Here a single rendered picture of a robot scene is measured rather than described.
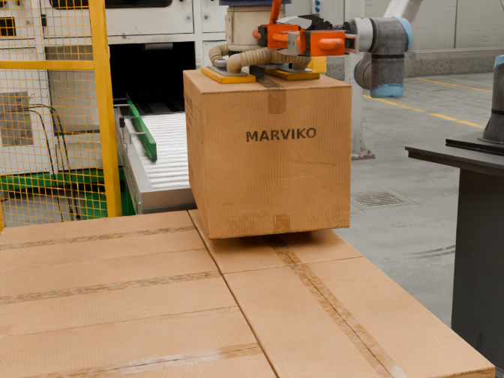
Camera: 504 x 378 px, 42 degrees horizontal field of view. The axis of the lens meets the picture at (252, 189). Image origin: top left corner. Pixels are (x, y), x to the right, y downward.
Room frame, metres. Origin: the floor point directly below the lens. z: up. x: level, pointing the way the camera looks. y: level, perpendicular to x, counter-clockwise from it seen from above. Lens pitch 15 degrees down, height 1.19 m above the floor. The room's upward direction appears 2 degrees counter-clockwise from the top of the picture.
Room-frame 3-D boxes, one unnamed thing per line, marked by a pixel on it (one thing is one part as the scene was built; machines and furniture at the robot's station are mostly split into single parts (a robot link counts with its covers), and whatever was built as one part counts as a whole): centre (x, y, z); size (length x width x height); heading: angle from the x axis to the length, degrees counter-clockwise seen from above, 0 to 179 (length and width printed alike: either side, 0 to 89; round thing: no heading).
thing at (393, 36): (1.83, -0.38, 1.12); 0.12 x 0.09 x 0.10; 104
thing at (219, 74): (1.99, 0.07, 1.03); 0.34 x 0.10 x 0.05; 13
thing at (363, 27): (1.81, -0.30, 1.13); 0.09 x 0.05 x 0.10; 14
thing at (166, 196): (2.25, 0.05, 0.58); 0.70 x 0.03 x 0.06; 104
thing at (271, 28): (1.76, -0.08, 1.13); 0.10 x 0.08 x 0.06; 103
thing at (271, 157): (1.99, -0.02, 0.81); 0.60 x 0.40 x 0.40; 10
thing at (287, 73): (2.03, -0.12, 1.03); 0.34 x 0.10 x 0.05; 13
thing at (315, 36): (1.42, -0.16, 1.12); 0.08 x 0.07 x 0.05; 13
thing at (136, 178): (3.31, 0.64, 0.50); 2.31 x 0.05 x 0.19; 14
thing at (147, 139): (3.67, 0.67, 0.60); 1.60 x 0.10 x 0.09; 14
